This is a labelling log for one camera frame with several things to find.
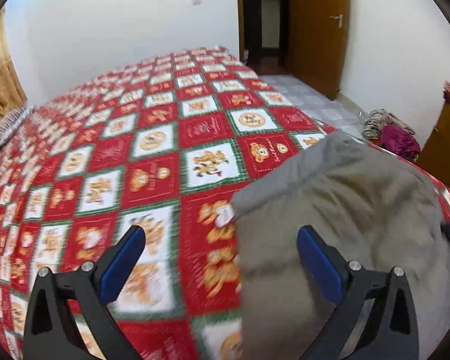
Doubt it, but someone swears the grey puffer jacket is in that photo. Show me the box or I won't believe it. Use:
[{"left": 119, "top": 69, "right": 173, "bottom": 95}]
[{"left": 232, "top": 132, "right": 450, "bottom": 359}]

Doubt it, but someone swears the clothes pile on floor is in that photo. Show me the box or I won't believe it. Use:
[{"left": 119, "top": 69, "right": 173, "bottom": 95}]
[{"left": 362, "top": 109, "right": 421, "bottom": 162}]

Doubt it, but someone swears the brown wooden cabinet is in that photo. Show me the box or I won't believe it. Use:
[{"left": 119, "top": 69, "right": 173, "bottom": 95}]
[{"left": 416, "top": 81, "right": 450, "bottom": 188}]

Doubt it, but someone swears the striped pillow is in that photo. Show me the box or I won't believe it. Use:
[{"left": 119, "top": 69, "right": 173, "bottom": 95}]
[{"left": 0, "top": 106, "right": 34, "bottom": 148}]

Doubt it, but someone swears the red patchwork bedspread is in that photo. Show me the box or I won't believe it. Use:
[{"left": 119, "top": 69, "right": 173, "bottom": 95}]
[{"left": 0, "top": 46, "right": 450, "bottom": 359}]

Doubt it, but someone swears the brown wooden door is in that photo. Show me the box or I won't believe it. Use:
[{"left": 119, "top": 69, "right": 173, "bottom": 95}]
[{"left": 286, "top": 0, "right": 350, "bottom": 100}]

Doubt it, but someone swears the silver door handle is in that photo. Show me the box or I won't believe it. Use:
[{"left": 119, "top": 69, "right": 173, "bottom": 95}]
[{"left": 330, "top": 14, "right": 344, "bottom": 29}]

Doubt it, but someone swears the dark door frame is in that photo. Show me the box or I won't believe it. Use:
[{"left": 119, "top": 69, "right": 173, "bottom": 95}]
[{"left": 237, "top": 0, "right": 290, "bottom": 76}]

